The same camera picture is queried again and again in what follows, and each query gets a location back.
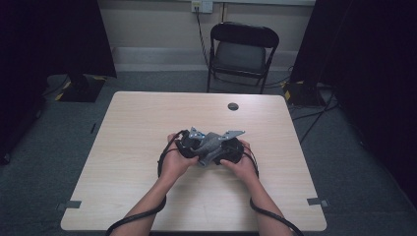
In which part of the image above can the white wall socket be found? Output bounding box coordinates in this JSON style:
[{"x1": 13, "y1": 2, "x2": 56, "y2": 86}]
[{"x1": 191, "y1": 0, "x2": 214, "y2": 14}]

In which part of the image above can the black wall socket cable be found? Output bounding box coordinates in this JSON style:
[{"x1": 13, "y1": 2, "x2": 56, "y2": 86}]
[{"x1": 195, "y1": 7, "x2": 211, "y2": 68}]

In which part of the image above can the black folding chair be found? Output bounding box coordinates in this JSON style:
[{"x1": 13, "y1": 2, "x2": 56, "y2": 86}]
[{"x1": 206, "y1": 21, "x2": 280, "y2": 95}]

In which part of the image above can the black curtain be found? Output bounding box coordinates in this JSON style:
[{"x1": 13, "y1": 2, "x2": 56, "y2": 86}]
[
  {"x1": 0, "y1": 0, "x2": 118, "y2": 165},
  {"x1": 289, "y1": 0, "x2": 417, "y2": 207}
]

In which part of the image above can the black floor cable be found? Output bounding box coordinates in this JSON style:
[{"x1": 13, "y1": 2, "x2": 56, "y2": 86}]
[
  {"x1": 298, "y1": 89, "x2": 337, "y2": 146},
  {"x1": 290, "y1": 102, "x2": 339, "y2": 122}
]

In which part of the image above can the grey tape strip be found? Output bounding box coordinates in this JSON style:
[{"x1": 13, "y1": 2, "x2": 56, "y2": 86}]
[
  {"x1": 56, "y1": 200, "x2": 83, "y2": 211},
  {"x1": 307, "y1": 197, "x2": 329, "y2": 208}
]

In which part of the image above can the black stand base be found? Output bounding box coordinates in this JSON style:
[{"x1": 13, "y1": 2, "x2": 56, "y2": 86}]
[
  {"x1": 283, "y1": 80, "x2": 328, "y2": 107},
  {"x1": 58, "y1": 73, "x2": 107, "y2": 103}
]

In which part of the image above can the person's right hand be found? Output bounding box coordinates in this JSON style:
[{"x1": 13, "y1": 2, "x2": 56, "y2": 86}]
[{"x1": 219, "y1": 140, "x2": 260, "y2": 185}]

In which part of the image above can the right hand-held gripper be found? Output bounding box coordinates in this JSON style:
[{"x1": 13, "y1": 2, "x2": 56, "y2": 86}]
[{"x1": 213, "y1": 130, "x2": 246, "y2": 165}]

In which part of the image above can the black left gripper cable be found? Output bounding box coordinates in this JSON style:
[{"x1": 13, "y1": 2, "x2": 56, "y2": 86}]
[{"x1": 105, "y1": 130, "x2": 188, "y2": 236}]

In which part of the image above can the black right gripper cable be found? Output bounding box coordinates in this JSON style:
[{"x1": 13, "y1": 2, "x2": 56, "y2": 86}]
[{"x1": 242, "y1": 146, "x2": 305, "y2": 236}]

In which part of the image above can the grey sock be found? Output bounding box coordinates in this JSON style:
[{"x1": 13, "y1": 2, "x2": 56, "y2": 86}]
[{"x1": 196, "y1": 131, "x2": 232, "y2": 167}]

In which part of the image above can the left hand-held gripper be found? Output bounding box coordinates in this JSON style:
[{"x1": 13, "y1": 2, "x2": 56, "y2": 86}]
[{"x1": 175, "y1": 127, "x2": 207, "y2": 159}]

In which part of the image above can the person's left hand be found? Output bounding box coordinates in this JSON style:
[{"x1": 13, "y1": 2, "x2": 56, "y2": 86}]
[{"x1": 159, "y1": 132, "x2": 200, "y2": 185}]

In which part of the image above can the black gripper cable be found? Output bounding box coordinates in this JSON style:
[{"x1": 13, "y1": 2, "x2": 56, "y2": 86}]
[
  {"x1": 105, "y1": 130, "x2": 188, "y2": 236},
  {"x1": 242, "y1": 146, "x2": 305, "y2": 236}
]

